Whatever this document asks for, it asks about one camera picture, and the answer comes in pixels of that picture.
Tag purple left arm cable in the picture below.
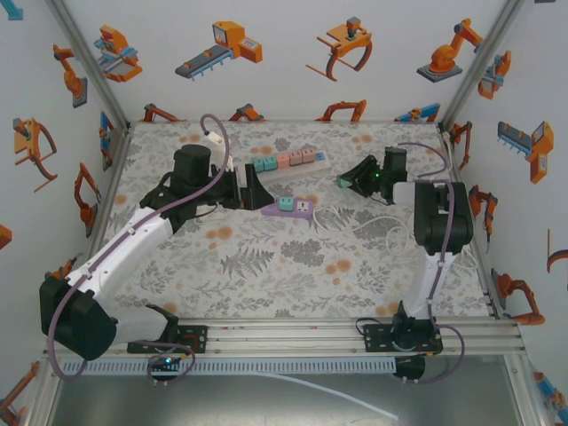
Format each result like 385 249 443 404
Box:
46 114 233 388

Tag aluminium frame rail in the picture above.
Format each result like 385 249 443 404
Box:
42 315 527 359

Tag white slotted cable duct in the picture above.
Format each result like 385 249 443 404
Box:
61 357 397 376

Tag purple power strip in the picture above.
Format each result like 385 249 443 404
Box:
260 198 317 219

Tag aluminium frame post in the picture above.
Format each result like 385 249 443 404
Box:
438 0 527 130
46 0 133 134

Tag white purple-strip power cord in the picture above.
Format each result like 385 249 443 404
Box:
310 204 483 272

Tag white power strip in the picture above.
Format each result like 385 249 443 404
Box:
246 149 332 182

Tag small electronics board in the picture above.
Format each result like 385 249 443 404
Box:
148 354 184 387

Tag floral patterned table mat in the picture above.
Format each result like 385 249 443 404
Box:
95 120 496 320

